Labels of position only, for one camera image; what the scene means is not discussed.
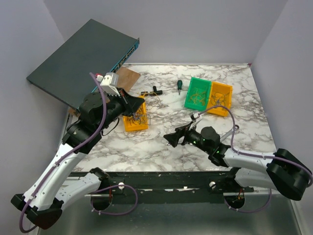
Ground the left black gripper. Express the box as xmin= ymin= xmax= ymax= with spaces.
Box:
xmin=96 ymin=88 xmax=145 ymax=132

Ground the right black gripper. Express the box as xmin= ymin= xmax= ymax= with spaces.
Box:
xmin=164 ymin=121 xmax=211 ymax=154

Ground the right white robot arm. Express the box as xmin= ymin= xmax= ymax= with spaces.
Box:
xmin=163 ymin=124 xmax=313 ymax=201

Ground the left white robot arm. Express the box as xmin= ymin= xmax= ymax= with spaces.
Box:
xmin=11 ymin=88 xmax=145 ymax=233

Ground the yellow bin on left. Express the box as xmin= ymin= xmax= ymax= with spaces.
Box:
xmin=123 ymin=102 xmax=149 ymax=132

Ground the yellow bin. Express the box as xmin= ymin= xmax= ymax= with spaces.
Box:
xmin=123 ymin=102 xmax=149 ymax=132
xmin=206 ymin=82 xmax=233 ymax=117

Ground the black T pipe fitting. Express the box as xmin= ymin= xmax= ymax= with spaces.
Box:
xmin=140 ymin=86 xmax=163 ymax=96

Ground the brown wooden board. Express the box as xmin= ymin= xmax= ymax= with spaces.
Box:
xmin=68 ymin=67 xmax=141 ymax=117

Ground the green plastic bin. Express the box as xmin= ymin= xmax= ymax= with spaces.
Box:
xmin=184 ymin=77 xmax=212 ymax=111

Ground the yellow bin on right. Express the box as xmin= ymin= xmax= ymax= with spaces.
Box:
xmin=206 ymin=82 xmax=233 ymax=117

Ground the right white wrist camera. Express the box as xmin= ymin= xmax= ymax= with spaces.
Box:
xmin=190 ymin=112 xmax=202 ymax=129

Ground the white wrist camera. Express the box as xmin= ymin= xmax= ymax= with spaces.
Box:
xmin=190 ymin=112 xmax=202 ymax=129
xmin=96 ymin=72 xmax=120 ymax=96

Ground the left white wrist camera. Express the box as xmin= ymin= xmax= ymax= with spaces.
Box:
xmin=96 ymin=72 xmax=120 ymax=96

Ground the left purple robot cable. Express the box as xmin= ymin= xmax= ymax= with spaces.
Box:
xmin=19 ymin=72 xmax=139 ymax=234

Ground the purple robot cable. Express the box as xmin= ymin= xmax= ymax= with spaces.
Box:
xmin=193 ymin=105 xmax=313 ymax=213
xmin=19 ymin=72 xmax=139 ymax=234

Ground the green handled screwdriver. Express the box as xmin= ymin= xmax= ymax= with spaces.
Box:
xmin=177 ymin=80 xmax=183 ymax=95

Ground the ratcheting ring wrench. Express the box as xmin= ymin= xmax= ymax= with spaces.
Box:
xmin=220 ymin=124 xmax=240 ymax=142

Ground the grey network switch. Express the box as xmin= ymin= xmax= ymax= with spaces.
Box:
xmin=26 ymin=19 xmax=140 ymax=110

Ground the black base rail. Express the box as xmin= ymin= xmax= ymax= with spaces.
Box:
xmin=70 ymin=166 xmax=255 ymax=205

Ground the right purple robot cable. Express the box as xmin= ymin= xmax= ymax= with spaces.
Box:
xmin=193 ymin=105 xmax=313 ymax=213

